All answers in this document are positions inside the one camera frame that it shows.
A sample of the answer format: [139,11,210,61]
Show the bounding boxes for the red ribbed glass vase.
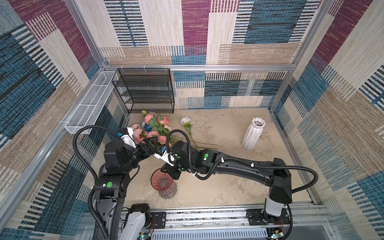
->
[151,168,178,200]

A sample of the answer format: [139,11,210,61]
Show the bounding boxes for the blue artificial rose stem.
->
[144,125,152,132]

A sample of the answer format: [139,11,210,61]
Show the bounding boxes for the white ribbed ceramic vase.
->
[242,118,266,151]

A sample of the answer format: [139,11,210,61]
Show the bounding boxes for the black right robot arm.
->
[158,141,293,217]

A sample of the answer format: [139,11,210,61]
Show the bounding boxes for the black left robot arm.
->
[93,140,156,240]

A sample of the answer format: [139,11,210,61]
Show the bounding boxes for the pile of artificial flowers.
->
[131,110,189,145]

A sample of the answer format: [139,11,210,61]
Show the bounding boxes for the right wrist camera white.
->
[154,147,176,167]

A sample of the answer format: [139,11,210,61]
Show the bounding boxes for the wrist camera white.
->
[118,128,136,149]
[154,147,176,167]

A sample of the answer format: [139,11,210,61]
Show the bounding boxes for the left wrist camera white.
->
[118,128,136,149]

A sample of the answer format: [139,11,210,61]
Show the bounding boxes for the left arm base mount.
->
[126,204,167,230]

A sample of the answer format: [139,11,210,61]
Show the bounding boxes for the black wire mesh shelf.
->
[112,68,175,114]

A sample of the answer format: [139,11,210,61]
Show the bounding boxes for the white wire mesh tray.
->
[65,71,115,135]

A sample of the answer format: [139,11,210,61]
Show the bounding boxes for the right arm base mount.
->
[246,208,291,226]

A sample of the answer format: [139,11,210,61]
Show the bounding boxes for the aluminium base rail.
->
[74,205,340,240]

